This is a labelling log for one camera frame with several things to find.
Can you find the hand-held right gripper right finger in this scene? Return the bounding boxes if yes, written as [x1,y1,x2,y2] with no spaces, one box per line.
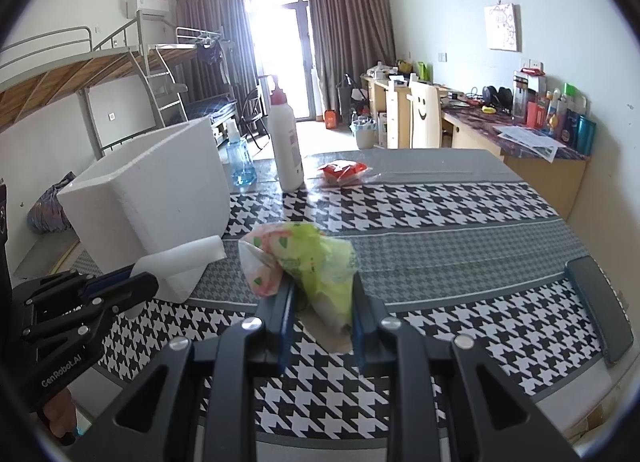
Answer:
[350,272,583,462]

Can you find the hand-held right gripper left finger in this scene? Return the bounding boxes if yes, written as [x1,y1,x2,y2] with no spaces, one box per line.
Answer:
[65,277,301,462]

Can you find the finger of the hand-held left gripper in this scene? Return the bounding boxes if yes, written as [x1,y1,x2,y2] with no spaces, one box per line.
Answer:
[10,264,136,310]
[22,274,160,343]

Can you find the green and pink plastic packet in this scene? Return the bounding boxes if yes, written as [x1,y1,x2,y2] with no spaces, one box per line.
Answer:
[238,222,361,353]

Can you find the white cloth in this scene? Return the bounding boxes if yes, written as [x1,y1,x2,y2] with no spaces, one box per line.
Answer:
[120,235,226,320]

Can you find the white foam box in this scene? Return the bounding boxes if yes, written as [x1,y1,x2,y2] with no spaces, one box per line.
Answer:
[56,117,232,275]

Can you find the person's left hand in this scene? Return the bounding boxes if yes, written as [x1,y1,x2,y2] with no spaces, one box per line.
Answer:
[41,386,79,446]

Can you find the grey mattress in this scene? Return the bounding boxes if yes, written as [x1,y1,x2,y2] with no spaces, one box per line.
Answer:
[10,232,81,277]

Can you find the houndstooth tablecloth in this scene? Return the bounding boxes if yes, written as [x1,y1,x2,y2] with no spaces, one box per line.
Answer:
[75,149,626,443]

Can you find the red snack packet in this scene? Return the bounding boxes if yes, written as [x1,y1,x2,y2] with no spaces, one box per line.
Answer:
[317,161,373,185]

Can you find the blue liquid bottle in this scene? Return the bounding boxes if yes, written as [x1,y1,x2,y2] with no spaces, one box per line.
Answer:
[226,119,258,187]

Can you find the white lotion bottle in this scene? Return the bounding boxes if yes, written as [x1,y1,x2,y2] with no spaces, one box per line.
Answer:
[267,76,305,193]

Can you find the white bucket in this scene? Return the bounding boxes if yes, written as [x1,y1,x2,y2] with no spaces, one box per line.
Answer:
[350,119,377,149]

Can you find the grey metal bed ladder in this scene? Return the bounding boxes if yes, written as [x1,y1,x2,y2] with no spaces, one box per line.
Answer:
[132,49,188,127]

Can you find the black folding chair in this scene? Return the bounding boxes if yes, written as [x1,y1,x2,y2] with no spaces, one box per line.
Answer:
[240,89,266,137]

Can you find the dark blue folded quilt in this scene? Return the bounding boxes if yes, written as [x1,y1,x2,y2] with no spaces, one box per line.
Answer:
[185,98,236,115]

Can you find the wooden desk with drawers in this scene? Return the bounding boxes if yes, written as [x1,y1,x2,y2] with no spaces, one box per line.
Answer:
[361,74,416,149]

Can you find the grey metal bunk bed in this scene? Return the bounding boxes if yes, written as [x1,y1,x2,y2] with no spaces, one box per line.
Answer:
[0,26,188,163]
[175,26,238,143]

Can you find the wooden chair with smiley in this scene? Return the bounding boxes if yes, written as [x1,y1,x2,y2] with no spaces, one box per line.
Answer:
[409,80,443,149]

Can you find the black bag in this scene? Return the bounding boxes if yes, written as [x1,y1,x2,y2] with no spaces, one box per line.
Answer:
[336,74,371,115]

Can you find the wooden desk with patterned cover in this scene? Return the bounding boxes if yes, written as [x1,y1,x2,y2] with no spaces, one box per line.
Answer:
[442,102,591,220]

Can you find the dark smartphone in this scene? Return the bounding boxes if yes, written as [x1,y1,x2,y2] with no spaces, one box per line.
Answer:
[565,257,635,365]

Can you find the white papers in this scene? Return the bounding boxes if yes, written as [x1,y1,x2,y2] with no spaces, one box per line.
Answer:
[492,126,566,163]

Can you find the hanging dark clothes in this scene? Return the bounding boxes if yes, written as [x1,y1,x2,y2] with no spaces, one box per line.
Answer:
[197,39,223,65]

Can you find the black headphones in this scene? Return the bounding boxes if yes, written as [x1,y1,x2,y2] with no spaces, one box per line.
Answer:
[482,86,513,110]

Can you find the glass balcony door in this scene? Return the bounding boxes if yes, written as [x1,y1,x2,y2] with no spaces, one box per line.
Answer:
[242,0,318,120]

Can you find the clear bottle with red lid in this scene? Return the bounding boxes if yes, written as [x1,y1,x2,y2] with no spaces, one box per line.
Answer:
[512,69,546,125]

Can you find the white air conditioner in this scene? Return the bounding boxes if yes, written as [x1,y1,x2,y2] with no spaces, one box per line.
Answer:
[125,0,170,17]

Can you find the brown curtain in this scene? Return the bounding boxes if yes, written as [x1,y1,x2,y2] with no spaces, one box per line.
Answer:
[305,0,396,117]
[175,0,246,102]

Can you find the teal can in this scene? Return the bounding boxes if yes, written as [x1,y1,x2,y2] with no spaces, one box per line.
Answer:
[575,116,597,157]

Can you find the wall poster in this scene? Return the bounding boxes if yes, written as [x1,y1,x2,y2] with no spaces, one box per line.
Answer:
[484,4,521,51]

